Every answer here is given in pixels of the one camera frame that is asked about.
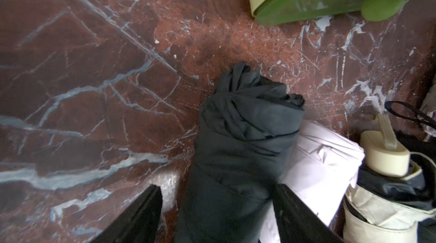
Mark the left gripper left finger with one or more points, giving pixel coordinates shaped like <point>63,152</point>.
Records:
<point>138,223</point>

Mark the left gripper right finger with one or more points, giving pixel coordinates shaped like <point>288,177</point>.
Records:
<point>296,222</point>

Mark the cream umbrella centre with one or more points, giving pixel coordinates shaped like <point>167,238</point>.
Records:
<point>394,199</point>

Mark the pink umbrella left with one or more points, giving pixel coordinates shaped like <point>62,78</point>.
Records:
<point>322,165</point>

